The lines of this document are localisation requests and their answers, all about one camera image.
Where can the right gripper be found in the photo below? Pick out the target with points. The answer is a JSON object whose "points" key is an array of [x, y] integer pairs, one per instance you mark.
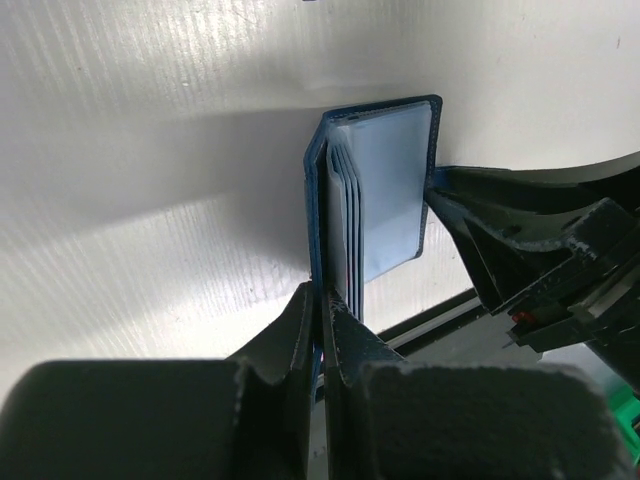
{"points": [[557, 250]]}

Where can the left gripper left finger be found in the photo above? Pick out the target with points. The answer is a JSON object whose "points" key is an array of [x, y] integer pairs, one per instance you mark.
{"points": [[244, 417]]}

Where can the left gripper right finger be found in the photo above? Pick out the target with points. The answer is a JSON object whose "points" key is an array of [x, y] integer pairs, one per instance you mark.
{"points": [[389, 418]]}

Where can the blue leather card holder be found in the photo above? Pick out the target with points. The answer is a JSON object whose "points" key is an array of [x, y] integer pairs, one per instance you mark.
{"points": [[367, 169]]}

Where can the green plastic connector block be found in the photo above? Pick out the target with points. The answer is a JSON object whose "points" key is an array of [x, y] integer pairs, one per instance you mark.
{"points": [[625, 407]]}

